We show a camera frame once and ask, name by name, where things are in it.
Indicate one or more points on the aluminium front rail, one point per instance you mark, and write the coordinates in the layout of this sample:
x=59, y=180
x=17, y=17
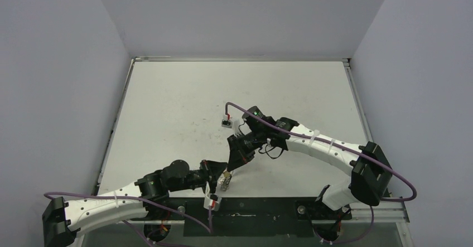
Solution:
x=385, y=212

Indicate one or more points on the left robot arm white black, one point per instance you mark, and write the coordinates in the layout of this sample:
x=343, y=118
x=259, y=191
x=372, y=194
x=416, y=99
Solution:
x=70, y=215

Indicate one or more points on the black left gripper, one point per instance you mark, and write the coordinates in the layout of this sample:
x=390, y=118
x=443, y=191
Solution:
x=212, y=175

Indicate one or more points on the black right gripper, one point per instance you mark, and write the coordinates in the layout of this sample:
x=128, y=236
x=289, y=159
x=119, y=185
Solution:
x=241, y=145

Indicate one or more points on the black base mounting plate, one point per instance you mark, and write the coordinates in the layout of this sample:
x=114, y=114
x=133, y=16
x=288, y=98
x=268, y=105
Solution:
x=194, y=208

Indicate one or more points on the silver carabiner keyring with rings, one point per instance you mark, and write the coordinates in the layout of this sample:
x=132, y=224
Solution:
x=224, y=180

